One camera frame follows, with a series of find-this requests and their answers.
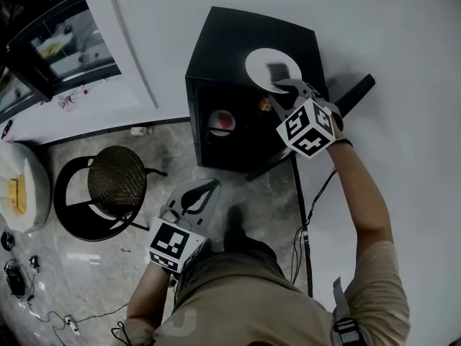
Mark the red food slice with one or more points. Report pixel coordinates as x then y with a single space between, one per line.
225 120

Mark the yellow box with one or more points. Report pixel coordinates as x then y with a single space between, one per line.
17 195

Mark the small round black device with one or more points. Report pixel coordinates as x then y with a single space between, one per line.
7 241

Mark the black framed window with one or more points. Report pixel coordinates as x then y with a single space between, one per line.
65 60

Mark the black wrist band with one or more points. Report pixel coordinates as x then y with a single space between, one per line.
344 142

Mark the black shoe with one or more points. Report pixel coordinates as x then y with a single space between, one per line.
236 225

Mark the black box device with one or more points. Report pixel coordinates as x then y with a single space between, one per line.
15 278

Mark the white beanbag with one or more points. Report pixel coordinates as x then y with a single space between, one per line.
36 186

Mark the person's right forearm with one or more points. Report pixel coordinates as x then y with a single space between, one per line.
360 197

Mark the black cube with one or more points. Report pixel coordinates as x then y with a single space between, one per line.
278 71

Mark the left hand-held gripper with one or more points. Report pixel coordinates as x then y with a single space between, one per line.
169 243

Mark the small black gadget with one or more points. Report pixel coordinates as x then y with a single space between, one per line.
34 263

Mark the beige shirt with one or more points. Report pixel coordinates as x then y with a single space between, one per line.
252 308

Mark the person's left forearm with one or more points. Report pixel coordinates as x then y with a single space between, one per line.
151 294

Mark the small dark bottle red label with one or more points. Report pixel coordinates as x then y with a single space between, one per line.
7 128

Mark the white power strip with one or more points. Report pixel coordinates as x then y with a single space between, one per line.
71 323

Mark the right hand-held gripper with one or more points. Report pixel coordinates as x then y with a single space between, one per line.
306 132

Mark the white red small carton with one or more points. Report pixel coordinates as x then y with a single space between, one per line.
140 131

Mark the white plate with red food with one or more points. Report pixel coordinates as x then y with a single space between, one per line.
214 128

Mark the black wicker chair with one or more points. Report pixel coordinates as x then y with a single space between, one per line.
115 182

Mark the black trousers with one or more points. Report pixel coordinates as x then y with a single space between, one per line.
259 254

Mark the black mini fridge cabinet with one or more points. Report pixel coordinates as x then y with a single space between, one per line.
223 49

